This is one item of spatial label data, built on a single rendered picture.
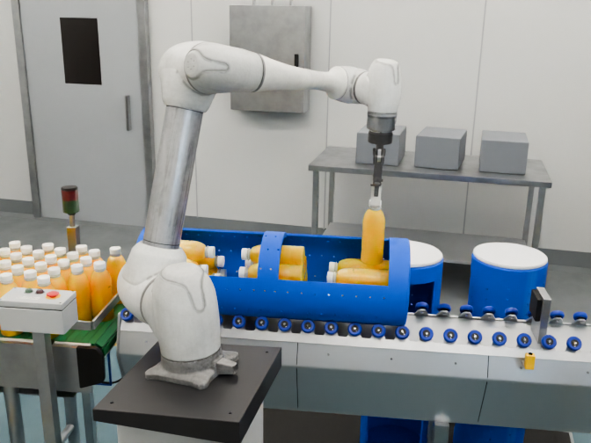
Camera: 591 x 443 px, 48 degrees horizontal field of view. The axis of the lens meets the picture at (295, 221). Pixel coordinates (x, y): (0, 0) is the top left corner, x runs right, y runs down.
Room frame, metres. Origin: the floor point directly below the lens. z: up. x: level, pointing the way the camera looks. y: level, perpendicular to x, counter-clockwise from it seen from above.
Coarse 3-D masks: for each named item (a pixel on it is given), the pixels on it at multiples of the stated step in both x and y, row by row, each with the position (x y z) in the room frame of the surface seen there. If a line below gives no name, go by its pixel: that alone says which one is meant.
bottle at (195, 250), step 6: (180, 240) 2.10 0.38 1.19; (186, 240) 2.11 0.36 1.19; (192, 240) 2.11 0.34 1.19; (180, 246) 2.08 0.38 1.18; (186, 246) 2.08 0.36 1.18; (192, 246) 2.07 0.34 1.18; (198, 246) 2.08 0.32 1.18; (204, 246) 2.09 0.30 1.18; (186, 252) 2.07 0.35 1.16; (192, 252) 2.07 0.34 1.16; (198, 252) 2.07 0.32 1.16; (204, 252) 2.08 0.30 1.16; (192, 258) 2.07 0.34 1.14; (198, 258) 2.07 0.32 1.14
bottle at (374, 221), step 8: (376, 208) 2.02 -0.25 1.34; (368, 216) 2.02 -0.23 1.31; (376, 216) 2.01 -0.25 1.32; (368, 224) 2.01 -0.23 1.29; (376, 224) 2.00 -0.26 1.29; (384, 224) 2.02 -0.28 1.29; (368, 232) 2.01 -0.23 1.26; (376, 232) 2.00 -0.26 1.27; (368, 240) 2.01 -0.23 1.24; (376, 240) 2.00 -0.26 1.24; (368, 248) 2.01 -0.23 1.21; (376, 248) 2.00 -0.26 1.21; (368, 256) 2.01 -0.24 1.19; (376, 256) 2.00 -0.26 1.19; (368, 264) 2.01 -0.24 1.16; (376, 264) 2.01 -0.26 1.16
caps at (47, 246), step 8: (8, 248) 2.23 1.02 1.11; (16, 248) 2.28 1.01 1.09; (24, 248) 2.24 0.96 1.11; (32, 248) 2.26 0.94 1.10; (48, 248) 2.27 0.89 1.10; (16, 256) 2.16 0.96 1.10; (40, 256) 2.20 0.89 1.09; (0, 264) 2.09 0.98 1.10; (8, 264) 2.10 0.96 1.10; (24, 264) 2.12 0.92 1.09; (32, 264) 2.13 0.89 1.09; (8, 272) 2.01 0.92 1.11; (16, 272) 2.05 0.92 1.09; (0, 280) 1.98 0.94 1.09; (8, 280) 1.98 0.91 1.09
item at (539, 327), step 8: (536, 288) 2.02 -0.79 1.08; (536, 296) 1.96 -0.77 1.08; (544, 296) 1.94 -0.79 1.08; (536, 304) 1.94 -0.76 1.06; (544, 304) 1.92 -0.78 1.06; (536, 312) 1.93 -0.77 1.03; (544, 312) 1.92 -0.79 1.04; (536, 320) 1.93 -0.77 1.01; (544, 320) 1.92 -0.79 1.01; (536, 328) 1.95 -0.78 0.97; (544, 328) 1.92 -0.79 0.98; (536, 336) 1.94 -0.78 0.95
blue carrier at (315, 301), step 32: (224, 256) 2.22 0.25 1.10; (320, 256) 2.18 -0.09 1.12; (352, 256) 2.17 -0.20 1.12; (384, 256) 2.16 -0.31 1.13; (224, 288) 1.94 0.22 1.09; (256, 288) 1.93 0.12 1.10; (288, 288) 1.92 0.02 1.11; (320, 288) 1.91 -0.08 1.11; (352, 288) 1.90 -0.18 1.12; (384, 288) 1.89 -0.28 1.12; (320, 320) 1.96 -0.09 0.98; (352, 320) 1.94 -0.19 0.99; (384, 320) 1.91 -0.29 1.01
